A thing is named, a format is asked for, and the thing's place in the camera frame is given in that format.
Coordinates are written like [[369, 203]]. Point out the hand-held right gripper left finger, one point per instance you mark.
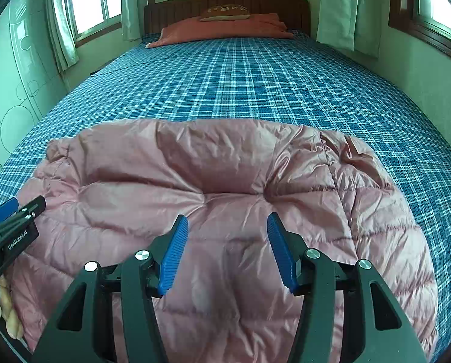
[[170, 261]]

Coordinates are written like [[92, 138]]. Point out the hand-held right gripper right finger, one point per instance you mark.
[[284, 257]]

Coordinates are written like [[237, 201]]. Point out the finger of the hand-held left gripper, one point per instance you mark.
[[32, 208], [4, 210]]

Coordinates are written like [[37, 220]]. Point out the pink quilted puffer jacket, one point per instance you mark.
[[218, 181]]

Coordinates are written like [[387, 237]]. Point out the person's left hand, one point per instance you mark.
[[7, 302]]

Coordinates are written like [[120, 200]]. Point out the pale wardrobe with circle pattern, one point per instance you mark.
[[17, 68]]

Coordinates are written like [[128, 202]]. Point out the dark wooden nightstand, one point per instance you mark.
[[99, 71]]

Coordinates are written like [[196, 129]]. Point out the bed with blue plaid sheet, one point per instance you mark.
[[248, 79]]

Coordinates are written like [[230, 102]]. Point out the light green curtain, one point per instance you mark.
[[346, 11], [61, 26], [133, 7]]

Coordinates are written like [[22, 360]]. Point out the orange red pillow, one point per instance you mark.
[[225, 30]]

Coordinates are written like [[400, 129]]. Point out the dark wooden headboard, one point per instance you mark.
[[286, 9]]

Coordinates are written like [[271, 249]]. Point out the small brown patterned cushion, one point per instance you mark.
[[225, 12]]

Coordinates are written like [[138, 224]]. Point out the window with wooden sill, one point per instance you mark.
[[429, 15]]

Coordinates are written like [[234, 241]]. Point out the window with white frame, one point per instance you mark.
[[91, 3]]

